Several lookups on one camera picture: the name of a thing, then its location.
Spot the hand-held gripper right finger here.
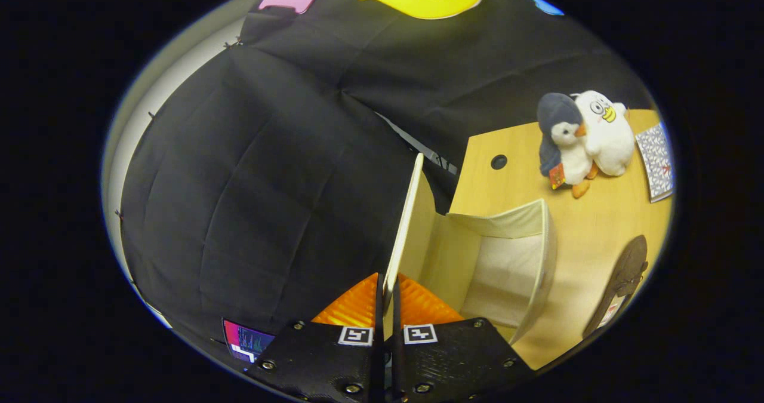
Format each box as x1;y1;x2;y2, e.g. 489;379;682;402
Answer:
391;273;535;403

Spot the computer monitor screen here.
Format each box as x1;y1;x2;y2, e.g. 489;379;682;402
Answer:
222;318;275;363

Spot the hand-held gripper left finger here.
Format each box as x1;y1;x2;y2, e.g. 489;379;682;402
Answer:
248;272;386;403

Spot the white duck plush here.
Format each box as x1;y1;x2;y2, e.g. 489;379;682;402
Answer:
570;90;635;177

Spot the brown fuzzy slipper shoe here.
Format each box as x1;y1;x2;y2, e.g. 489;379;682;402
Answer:
582;235;649;339

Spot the grey patterned white book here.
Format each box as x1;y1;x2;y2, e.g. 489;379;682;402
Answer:
634;121;675;204

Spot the grey white penguin plush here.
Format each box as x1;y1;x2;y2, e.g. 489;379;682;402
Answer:
536;93;597;199

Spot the beige fabric storage box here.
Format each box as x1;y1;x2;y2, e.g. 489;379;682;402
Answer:
382;152;559;347

